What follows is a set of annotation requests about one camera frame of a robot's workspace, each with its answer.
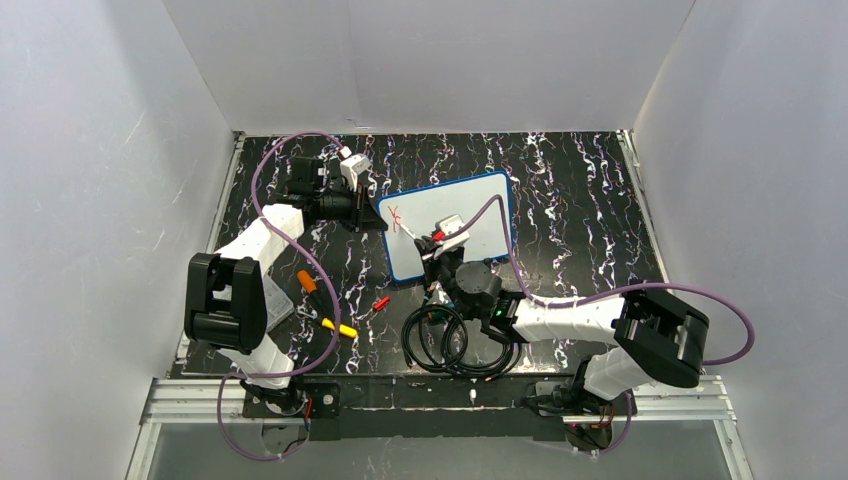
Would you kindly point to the front aluminium frame rail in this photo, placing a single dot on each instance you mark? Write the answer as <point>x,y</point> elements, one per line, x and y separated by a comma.
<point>203,400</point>

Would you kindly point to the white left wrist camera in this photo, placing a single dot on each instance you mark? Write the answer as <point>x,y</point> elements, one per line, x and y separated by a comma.
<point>353,168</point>

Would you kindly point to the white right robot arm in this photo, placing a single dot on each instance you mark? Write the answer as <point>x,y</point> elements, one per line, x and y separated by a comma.
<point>654,335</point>

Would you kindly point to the aluminium table edge rail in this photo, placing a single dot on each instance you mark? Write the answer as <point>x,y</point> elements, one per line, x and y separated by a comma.
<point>650,267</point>

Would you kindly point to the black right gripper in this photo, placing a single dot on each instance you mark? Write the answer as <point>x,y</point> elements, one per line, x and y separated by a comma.
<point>429,266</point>

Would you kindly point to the clear plastic organizer box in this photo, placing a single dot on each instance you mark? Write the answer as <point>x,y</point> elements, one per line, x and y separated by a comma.
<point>279,305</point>

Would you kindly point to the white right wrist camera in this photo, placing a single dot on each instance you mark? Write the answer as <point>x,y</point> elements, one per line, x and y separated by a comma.
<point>449,235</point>

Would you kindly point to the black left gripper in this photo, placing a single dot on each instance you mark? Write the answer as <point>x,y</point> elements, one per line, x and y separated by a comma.
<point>361,208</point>

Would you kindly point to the yellow handled tool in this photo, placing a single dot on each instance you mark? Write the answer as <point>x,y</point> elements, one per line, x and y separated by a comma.
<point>344,330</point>

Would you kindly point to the red marker cap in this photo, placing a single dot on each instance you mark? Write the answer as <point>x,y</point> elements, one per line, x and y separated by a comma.
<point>381,303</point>

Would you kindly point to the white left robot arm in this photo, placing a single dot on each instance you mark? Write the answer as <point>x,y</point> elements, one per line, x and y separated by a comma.
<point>225,295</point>

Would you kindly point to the orange handled screwdriver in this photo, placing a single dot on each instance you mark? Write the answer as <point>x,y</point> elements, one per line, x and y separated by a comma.
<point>312,294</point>

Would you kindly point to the white red whiteboard marker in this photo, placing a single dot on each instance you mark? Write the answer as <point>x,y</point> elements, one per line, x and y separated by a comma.
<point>407,231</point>

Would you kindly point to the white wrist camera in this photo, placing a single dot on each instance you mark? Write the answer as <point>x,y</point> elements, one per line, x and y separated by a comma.
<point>449,235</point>
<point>353,168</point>

